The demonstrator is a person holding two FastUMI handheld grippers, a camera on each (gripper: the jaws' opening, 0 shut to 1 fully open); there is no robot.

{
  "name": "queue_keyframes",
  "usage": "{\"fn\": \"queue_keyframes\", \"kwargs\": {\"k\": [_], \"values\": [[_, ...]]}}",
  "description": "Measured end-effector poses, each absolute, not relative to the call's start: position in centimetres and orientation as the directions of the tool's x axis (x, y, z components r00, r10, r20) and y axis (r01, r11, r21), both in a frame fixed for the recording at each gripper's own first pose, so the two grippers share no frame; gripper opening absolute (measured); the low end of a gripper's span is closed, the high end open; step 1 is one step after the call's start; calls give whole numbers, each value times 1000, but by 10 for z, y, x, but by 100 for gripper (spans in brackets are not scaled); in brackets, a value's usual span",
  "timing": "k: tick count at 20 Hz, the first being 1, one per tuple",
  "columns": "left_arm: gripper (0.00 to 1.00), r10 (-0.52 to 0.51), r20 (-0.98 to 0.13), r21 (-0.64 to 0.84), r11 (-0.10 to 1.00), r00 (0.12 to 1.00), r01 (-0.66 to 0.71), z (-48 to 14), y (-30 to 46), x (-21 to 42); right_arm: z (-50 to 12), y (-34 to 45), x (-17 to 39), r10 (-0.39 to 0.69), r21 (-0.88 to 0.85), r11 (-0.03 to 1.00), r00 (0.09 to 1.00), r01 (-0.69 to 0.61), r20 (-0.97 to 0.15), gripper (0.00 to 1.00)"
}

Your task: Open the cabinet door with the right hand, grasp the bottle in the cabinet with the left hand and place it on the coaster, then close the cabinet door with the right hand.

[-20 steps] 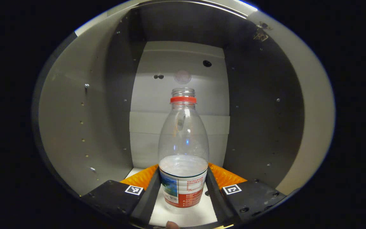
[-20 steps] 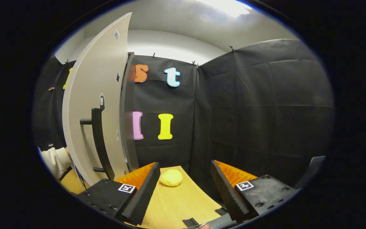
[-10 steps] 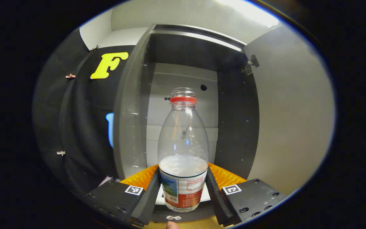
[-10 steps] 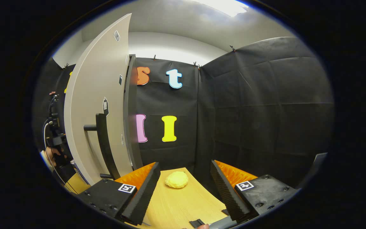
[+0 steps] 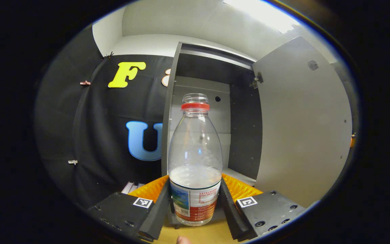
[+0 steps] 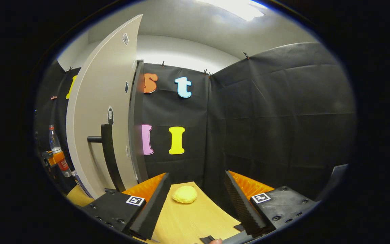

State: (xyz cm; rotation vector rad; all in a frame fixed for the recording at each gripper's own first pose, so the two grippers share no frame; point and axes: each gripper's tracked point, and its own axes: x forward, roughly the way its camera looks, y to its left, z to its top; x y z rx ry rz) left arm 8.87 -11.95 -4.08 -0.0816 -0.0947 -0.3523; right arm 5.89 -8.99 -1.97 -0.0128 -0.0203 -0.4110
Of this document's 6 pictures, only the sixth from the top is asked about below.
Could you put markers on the stack of grey books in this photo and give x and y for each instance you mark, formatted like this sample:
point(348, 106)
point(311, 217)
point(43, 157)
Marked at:
point(82, 186)

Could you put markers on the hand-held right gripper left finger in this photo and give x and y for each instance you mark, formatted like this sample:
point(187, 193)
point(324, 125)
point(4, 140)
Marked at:
point(152, 206)

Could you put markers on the light grey cabinet door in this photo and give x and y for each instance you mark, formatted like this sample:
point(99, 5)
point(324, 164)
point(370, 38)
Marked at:
point(93, 101)

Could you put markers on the dark grey cabinet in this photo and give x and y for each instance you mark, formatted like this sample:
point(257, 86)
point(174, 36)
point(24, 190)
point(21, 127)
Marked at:
point(135, 135)

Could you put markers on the yellow lumpy object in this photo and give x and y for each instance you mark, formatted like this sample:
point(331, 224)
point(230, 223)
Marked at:
point(185, 195)

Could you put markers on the long ceiling light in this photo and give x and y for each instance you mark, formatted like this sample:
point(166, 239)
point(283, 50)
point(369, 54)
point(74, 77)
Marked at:
point(235, 8)

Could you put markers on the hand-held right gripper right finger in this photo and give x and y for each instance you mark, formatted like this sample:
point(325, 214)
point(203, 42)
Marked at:
point(242, 203)

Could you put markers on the clear plastic bottle red label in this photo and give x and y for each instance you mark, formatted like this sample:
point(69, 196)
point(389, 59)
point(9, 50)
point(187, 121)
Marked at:
point(54, 142)

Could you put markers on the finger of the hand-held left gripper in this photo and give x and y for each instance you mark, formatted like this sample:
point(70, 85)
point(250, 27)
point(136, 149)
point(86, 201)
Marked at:
point(59, 158)

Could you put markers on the black backdrop cloth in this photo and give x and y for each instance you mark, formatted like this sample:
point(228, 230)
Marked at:
point(266, 118)

